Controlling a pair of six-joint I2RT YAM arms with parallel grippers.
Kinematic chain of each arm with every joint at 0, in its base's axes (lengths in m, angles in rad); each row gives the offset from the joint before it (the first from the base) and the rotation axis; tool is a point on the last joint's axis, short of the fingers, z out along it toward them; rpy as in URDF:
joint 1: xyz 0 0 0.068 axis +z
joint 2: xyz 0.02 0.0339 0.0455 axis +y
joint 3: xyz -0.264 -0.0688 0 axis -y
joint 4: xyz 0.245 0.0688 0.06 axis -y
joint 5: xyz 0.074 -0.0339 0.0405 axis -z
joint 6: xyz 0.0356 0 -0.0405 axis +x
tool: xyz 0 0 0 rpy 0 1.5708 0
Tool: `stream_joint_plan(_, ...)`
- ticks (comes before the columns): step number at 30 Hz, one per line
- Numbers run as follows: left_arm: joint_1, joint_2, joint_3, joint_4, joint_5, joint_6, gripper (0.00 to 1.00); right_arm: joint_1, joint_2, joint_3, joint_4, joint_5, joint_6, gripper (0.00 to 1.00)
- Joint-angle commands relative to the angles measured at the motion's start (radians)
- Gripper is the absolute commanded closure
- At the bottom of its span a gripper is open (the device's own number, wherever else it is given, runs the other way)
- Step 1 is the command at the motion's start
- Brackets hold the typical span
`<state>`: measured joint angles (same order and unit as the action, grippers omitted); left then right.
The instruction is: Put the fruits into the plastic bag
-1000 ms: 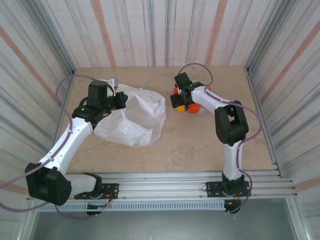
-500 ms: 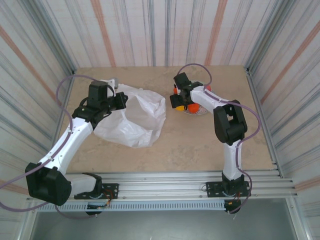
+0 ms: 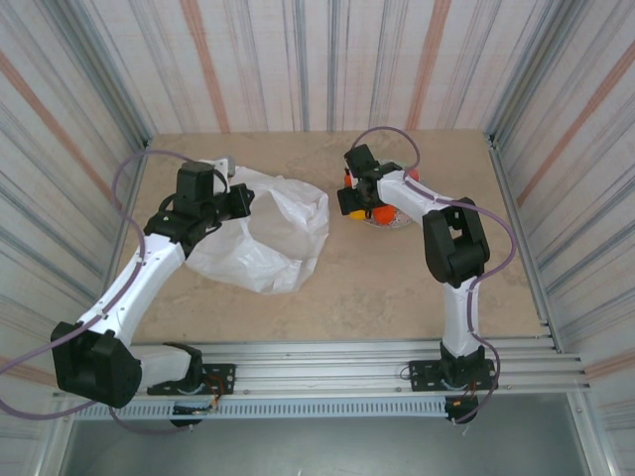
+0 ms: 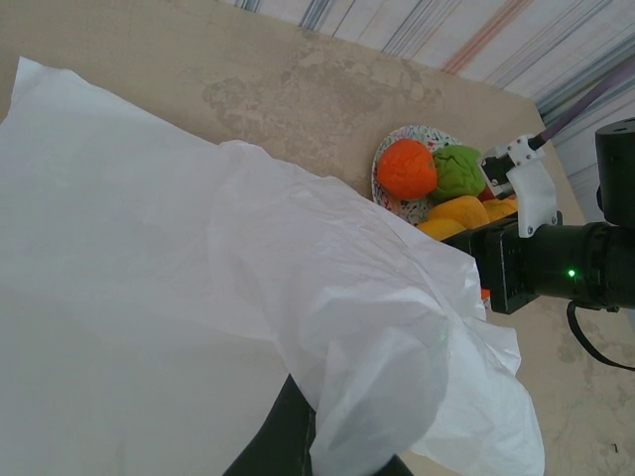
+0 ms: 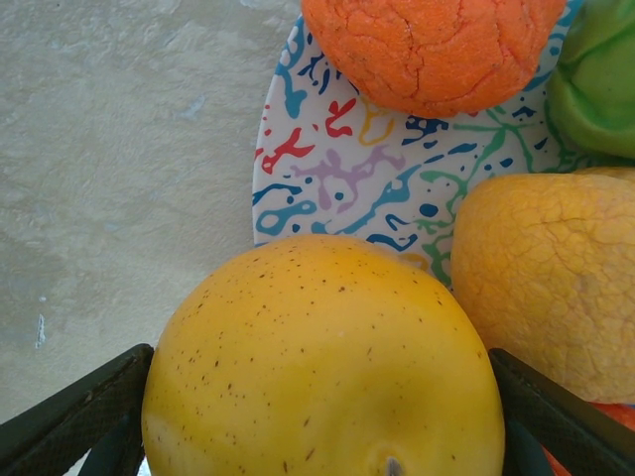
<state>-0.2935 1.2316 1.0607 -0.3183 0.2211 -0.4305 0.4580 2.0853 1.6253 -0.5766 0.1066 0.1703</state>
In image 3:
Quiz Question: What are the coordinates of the white plastic bag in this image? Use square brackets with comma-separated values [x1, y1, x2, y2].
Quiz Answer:
[186, 165, 331, 297]

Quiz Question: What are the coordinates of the orange tangerine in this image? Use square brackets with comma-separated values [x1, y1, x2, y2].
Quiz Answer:
[371, 203, 397, 227]

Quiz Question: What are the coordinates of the plate with colourful squiggles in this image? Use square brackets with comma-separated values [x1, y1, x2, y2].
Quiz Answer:
[346, 158, 424, 230]

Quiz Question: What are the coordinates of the aluminium extrusion beam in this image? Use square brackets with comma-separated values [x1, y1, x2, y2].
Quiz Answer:
[52, 338, 594, 399]

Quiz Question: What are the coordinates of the grey metal sheet panel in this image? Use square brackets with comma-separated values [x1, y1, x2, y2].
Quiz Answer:
[59, 396, 596, 476]

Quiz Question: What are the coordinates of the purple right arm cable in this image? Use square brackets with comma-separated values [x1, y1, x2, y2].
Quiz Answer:
[350, 126, 517, 426]

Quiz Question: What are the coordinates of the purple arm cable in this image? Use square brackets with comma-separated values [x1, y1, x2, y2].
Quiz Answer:
[350, 126, 517, 426]
[0, 150, 199, 437]

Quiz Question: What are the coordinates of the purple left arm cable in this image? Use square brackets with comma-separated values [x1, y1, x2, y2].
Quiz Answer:
[0, 150, 199, 437]

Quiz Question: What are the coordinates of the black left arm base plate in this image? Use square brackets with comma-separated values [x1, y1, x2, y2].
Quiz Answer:
[148, 363, 237, 398]

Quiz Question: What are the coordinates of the aluminium side rail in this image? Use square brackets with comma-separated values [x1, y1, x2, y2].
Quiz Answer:
[488, 133, 565, 356]

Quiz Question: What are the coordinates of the metal corner post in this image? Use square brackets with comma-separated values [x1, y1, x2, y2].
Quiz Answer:
[47, 0, 153, 148]
[488, 0, 594, 143]

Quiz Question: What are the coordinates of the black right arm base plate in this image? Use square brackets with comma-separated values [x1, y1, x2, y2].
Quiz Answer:
[407, 357, 498, 394]

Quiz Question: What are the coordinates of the small circuit board with wires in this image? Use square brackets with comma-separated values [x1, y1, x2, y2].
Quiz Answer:
[444, 381, 480, 425]
[171, 379, 224, 428]

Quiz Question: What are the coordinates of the slotted grey cable duct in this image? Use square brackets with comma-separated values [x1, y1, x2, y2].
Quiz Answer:
[73, 398, 450, 422]

